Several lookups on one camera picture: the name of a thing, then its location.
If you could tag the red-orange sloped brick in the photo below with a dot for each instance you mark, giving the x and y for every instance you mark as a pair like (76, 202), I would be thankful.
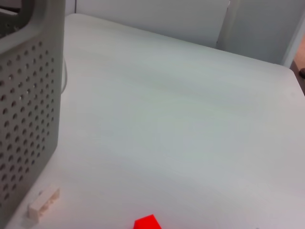
(147, 223)

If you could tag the grey-green perforated storage bin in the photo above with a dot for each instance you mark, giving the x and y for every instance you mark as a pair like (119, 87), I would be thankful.
(28, 107)

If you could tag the white building brick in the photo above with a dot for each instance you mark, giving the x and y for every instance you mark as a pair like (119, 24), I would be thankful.
(44, 205)

